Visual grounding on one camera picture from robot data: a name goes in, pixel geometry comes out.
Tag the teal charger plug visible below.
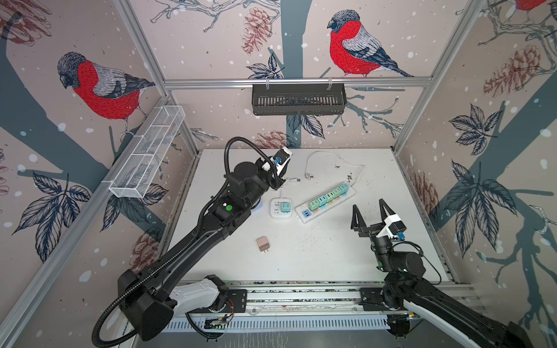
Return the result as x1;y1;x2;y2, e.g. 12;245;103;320
339;184;350;194
280;202;292;214
318;196;327;207

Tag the pink USB charger plug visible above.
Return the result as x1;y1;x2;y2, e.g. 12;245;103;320
256;236;270;252

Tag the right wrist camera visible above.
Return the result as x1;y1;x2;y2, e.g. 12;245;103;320
376;214;407;241

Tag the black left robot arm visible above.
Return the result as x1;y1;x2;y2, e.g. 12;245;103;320
91;136;292;347

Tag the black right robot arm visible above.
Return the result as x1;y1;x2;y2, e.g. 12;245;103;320
351;200;532;347

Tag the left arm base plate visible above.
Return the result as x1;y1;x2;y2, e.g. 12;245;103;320
191;289;247;314

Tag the black wire wall basket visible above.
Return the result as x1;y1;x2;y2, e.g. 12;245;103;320
252;84;347;116

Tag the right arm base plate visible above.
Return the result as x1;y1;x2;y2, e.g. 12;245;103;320
358;287;421;311

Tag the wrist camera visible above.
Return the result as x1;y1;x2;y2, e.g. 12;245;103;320
269;147;293;176
376;214;407;241

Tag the blue square power socket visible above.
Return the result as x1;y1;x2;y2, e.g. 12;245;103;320
251;200;263;214

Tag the teal charger plug bottom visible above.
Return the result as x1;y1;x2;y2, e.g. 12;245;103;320
318;196;327;207

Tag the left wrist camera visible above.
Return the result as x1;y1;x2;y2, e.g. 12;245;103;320
269;147;293;176

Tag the white square power socket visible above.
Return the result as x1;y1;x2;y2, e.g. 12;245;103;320
270;178;301;220

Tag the white multicolour power strip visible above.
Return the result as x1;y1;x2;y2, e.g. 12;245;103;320
294;150;365;225

